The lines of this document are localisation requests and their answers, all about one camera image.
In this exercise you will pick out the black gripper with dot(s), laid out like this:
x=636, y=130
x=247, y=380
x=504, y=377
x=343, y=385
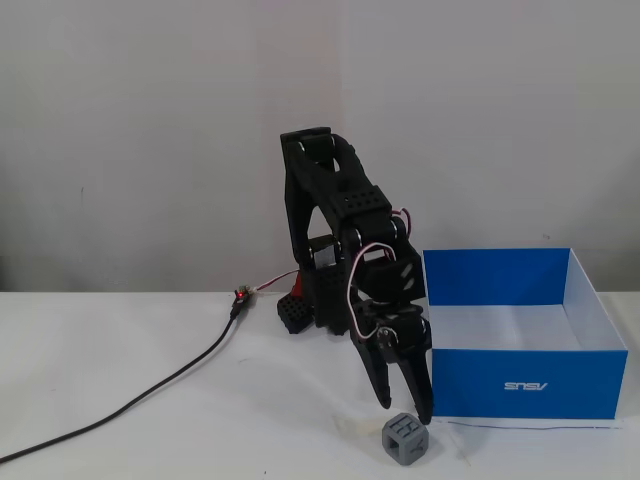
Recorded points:
x=404, y=334

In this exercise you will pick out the gray lettered block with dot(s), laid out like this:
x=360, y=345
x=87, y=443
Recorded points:
x=405, y=440

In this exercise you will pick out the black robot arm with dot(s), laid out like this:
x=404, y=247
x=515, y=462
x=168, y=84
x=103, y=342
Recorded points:
x=325, y=200

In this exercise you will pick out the blue and white cardboard box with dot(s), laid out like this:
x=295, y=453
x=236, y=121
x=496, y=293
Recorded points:
x=525, y=385

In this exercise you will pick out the red table clamp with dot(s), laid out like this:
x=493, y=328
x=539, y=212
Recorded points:
x=297, y=285

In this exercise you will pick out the small controller board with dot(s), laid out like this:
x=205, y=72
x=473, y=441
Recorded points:
x=241, y=299

